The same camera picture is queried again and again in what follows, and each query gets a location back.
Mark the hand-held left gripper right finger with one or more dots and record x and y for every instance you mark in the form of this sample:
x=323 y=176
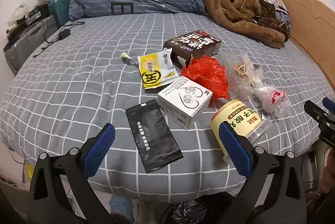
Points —
x=235 y=150

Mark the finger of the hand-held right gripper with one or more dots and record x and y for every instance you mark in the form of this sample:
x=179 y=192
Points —
x=314 y=109
x=329 y=104

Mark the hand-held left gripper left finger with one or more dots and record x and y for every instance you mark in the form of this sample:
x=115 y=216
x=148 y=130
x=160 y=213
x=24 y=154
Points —
x=99 y=150

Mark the yellow label plastic jar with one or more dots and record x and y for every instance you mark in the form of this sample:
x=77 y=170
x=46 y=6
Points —
x=243 y=116

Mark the clear red printed plastic bag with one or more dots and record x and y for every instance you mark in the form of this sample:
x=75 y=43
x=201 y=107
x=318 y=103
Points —
x=272 y=98

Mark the black sachet packet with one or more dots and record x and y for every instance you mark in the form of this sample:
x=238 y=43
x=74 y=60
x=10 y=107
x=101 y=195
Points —
x=151 y=135

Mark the white earphone box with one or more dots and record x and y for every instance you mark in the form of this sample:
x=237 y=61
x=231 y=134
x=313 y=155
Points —
x=183 y=101

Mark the round black waste bin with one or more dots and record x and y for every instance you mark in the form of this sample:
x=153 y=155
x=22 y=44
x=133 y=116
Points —
x=191 y=211

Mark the beige twine tag bundle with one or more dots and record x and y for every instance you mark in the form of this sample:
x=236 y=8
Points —
x=246 y=72

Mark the yellow snack packet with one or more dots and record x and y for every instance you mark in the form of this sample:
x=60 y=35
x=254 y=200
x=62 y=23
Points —
x=154 y=72

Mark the small wrapper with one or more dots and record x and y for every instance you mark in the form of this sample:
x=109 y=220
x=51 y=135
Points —
x=125 y=56

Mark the brown snack box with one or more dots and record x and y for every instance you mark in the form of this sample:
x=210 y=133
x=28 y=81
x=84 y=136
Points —
x=193 y=43

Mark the blue shoe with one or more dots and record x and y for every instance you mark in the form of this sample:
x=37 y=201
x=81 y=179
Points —
x=120 y=209

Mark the yellow bag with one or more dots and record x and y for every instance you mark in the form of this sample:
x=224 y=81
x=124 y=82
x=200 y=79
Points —
x=28 y=173

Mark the wooden headboard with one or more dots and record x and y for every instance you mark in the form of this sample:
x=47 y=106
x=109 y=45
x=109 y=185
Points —
x=308 y=20

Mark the black power adapter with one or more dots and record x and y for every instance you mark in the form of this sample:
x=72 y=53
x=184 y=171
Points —
x=64 y=34

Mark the grey suitcase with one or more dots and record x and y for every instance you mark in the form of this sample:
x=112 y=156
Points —
x=26 y=41

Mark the brown fleece blanket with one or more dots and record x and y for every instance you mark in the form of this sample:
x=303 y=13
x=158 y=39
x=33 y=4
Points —
x=222 y=4

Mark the black flat device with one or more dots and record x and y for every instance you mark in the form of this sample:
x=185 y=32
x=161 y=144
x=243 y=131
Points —
x=39 y=12

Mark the white round object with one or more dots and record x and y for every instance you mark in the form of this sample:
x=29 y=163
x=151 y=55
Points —
x=18 y=13

